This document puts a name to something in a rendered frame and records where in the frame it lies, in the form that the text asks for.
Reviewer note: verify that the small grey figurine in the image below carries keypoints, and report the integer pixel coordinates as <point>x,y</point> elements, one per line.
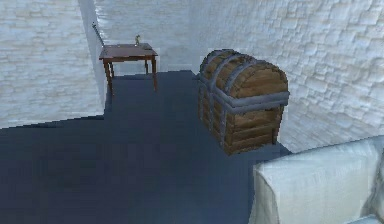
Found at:
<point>137,40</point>

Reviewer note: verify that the white armchair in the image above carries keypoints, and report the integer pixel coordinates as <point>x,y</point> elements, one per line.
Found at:
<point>316,183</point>

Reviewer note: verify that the small dark flat object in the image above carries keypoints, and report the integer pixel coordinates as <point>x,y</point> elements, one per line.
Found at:
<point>146,48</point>

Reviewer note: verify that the wooden treasure chest grey bands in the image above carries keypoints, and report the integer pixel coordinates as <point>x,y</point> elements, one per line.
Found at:
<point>246,100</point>

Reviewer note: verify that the thin dark leaning rod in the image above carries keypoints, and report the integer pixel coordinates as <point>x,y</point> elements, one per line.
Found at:
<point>98,34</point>

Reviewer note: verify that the brown wooden side table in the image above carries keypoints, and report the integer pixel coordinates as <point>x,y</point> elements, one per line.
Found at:
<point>126,52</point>

